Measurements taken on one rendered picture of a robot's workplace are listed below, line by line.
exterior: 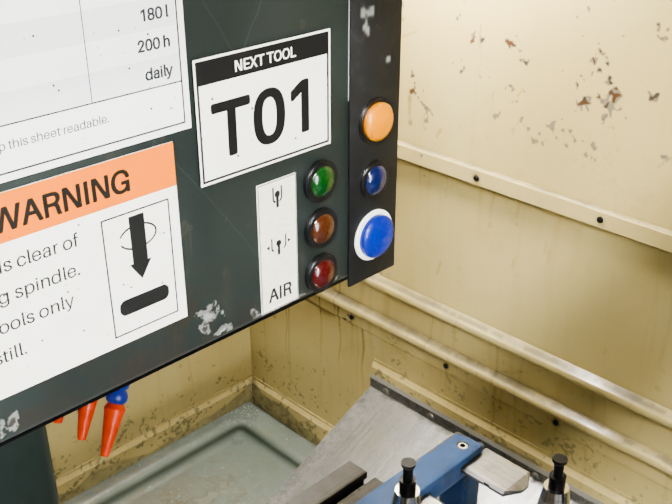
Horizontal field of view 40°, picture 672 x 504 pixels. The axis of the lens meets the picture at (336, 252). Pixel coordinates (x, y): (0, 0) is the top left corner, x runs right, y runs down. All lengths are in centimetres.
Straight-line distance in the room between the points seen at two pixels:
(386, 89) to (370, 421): 127
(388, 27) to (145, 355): 24
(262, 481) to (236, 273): 152
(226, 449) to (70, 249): 169
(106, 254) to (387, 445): 132
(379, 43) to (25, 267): 25
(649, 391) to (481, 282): 32
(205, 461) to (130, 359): 160
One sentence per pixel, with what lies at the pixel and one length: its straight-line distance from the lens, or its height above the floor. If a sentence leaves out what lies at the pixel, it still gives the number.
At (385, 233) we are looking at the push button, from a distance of 62.
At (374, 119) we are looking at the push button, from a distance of 58.
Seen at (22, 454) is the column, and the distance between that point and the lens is 142.
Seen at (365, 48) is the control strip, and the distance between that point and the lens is 57.
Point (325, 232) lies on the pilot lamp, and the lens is 58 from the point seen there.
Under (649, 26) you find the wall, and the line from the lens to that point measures 128.
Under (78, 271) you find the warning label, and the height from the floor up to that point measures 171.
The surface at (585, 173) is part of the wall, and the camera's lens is 137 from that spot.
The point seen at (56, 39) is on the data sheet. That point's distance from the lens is 44.
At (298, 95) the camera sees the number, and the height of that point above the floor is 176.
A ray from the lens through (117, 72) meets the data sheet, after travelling 46.
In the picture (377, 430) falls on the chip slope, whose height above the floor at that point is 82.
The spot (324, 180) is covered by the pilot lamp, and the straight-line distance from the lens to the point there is 56.
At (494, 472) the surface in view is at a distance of 110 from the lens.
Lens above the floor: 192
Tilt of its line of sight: 27 degrees down
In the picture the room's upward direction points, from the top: straight up
